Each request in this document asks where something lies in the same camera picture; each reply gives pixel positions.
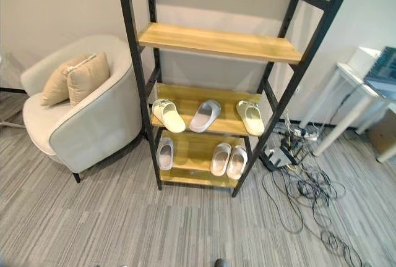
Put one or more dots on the cardboard box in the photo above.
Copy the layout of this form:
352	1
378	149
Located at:
382	134

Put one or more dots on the robot dark foot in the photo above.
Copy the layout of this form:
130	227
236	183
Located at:
221	263

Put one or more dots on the white box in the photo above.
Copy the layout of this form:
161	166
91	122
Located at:
365	60

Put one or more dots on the grey slide slipper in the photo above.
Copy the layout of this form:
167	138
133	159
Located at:
205	115
166	153

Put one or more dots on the metal floor stand leg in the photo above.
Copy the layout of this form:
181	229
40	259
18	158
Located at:
10	106

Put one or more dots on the cream upholstered armchair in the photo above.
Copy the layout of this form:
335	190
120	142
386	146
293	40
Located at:
92	125

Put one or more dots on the white power strip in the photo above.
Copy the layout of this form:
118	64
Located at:
309	135

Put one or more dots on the laptop computer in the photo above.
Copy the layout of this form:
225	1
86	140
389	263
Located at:
382	70

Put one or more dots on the pale yellow slipper with bow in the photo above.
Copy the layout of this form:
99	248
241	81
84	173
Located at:
168	115
251	118

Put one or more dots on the white table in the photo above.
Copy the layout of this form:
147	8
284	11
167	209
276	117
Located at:
349	94

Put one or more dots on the beige slide slipper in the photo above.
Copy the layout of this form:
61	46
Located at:
237	162
220	159

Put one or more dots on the wooden shelf board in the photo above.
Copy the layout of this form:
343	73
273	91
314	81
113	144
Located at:
216	40
195	151
198	179
227	109

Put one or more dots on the black metal shoe rack frame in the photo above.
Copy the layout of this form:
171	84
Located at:
133	47

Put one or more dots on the tan throw pillow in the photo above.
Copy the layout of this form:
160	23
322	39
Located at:
88	77
57	84

